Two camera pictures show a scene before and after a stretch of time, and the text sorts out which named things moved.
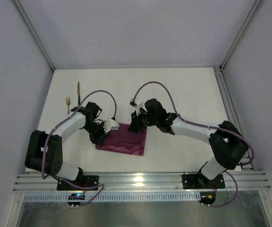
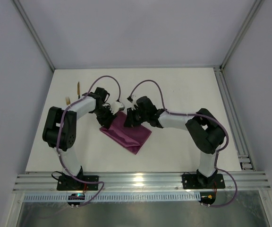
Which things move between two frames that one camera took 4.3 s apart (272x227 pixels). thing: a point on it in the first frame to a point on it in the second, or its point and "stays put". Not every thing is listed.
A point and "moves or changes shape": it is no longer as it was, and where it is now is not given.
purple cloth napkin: x=124 y=141 moves or changes shape
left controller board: x=75 y=196 stays put
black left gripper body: x=99 y=136 to x=106 y=117
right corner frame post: x=254 y=8 stays put
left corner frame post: x=34 y=34 stays put
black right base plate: x=199 y=181 stays put
